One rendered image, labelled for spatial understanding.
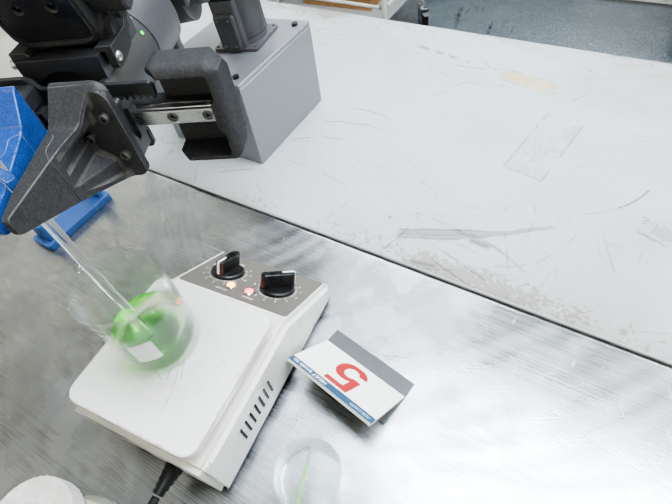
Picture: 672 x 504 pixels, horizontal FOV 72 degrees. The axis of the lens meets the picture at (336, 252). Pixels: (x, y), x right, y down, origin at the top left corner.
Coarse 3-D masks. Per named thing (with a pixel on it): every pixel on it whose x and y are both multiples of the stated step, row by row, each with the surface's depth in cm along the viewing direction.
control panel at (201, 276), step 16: (192, 272) 44; (208, 272) 45; (256, 272) 46; (208, 288) 42; (224, 288) 42; (240, 288) 43; (256, 288) 43; (304, 288) 44; (256, 304) 40; (272, 304) 41; (288, 304) 41
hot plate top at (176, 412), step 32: (192, 288) 39; (224, 320) 37; (256, 320) 37; (192, 352) 36; (224, 352) 35; (256, 352) 35; (96, 384) 35; (128, 384) 35; (160, 384) 34; (192, 384) 34; (224, 384) 34; (128, 416) 33; (160, 416) 33; (192, 416) 32; (160, 448) 31; (192, 448) 31
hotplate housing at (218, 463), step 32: (320, 288) 44; (288, 320) 39; (288, 352) 40; (256, 384) 36; (96, 416) 36; (224, 416) 34; (256, 416) 37; (224, 448) 34; (160, 480) 35; (224, 480) 35
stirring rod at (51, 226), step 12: (0, 168) 21; (0, 180) 21; (12, 180) 21; (12, 192) 22; (48, 228) 24; (60, 228) 24; (60, 240) 25; (72, 252) 26; (84, 264) 26; (96, 276) 27; (108, 288) 29; (120, 300) 30; (132, 312) 31
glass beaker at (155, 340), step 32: (96, 256) 32; (128, 256) 33; (96, 288) 33; (128, 288) 35; (160, 288) 30; (96, 320) 32; (128, 320) 29; (160, 320) 31; (192, 320) 35; (128, 352) 32; (160, 352) 33
